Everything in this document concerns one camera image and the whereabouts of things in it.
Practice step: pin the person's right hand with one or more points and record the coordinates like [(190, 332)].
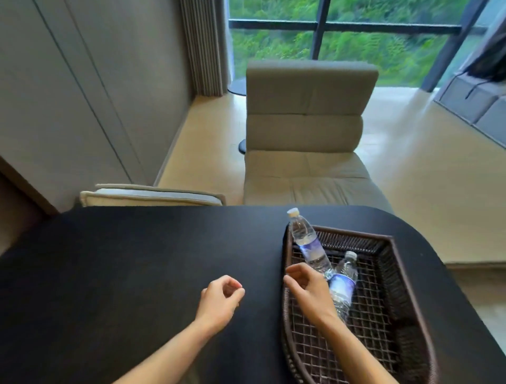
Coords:
[(312, 294)]

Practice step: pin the person's left hand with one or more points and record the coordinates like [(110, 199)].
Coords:
[(217, 304)]

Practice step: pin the clear water bottle blue label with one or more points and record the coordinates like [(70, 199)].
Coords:
[(343, 285), (306, 237)]

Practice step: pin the person's left forearm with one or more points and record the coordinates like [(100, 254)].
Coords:
[(170, 356)]

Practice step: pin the person's right forearm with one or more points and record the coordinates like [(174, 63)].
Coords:
[(355, 356)]

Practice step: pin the black table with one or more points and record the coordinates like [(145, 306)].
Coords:
[(118, 277)]

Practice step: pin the beige cushion with grey piping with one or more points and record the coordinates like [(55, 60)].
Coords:
[(154, 196)]

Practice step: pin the beige cushioned lounge chair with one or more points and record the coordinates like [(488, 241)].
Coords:
[(304, 130)]

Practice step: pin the black round floor base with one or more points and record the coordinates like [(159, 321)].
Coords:
[(238, 87)]

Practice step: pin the grey fabric sofa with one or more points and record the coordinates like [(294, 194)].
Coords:
[(474, 103)]

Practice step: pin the grey pleated curtain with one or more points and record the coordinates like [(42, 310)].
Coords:
[(203, 47)]

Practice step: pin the black bag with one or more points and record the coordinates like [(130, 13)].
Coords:
[(492, 65)]

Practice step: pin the black window frame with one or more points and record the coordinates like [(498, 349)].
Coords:
[(320, 27)]

